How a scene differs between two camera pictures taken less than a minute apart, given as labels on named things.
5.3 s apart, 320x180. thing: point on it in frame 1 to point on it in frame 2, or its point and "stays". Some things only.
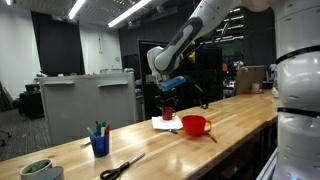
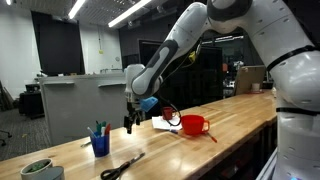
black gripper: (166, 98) to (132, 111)
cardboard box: (248, 75) stays
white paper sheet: (168, 124) stays
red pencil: (214, 140) stays
